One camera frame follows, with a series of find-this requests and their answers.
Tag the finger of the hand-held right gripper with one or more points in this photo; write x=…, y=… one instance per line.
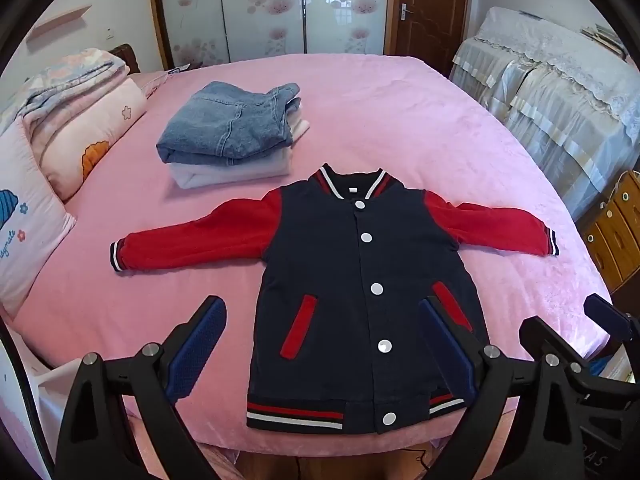
x=540, y=335
x=607, y=316

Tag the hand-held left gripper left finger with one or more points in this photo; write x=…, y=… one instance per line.
x=196, y=350

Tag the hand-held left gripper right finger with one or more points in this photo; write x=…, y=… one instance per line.
x=448, y=347

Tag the navy and red baseball jacket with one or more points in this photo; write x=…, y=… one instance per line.
x=350, y=270

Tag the wooden drawer cabinet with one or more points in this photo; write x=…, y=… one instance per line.
x=612, y=240

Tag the folded white garment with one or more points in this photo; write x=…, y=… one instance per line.
x=225, y=173

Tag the pink cartoon print pillow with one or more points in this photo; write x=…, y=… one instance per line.
x=25, y=230

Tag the folded blue jeans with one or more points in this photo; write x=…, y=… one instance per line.
x=225, y=125

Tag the pink bed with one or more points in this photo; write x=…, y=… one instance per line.
x=400, y=120

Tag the white lace covered furniture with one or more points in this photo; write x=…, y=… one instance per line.
x=550, y=80

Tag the folded pink flower quilt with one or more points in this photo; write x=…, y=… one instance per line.
x=85, y=130

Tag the stack of books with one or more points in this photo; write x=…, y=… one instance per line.
x=607, y=37

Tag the dark wooden headboard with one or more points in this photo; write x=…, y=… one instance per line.
x=127, y=57

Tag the folded floral blanket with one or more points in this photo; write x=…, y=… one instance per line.
x=65, y=72

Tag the brown wooden door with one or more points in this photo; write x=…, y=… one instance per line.
x=435, y=10

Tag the floral sliding door wardrobe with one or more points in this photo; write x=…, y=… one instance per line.
x=260, y=10

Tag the white wall shelf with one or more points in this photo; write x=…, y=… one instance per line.
x=60, y=21

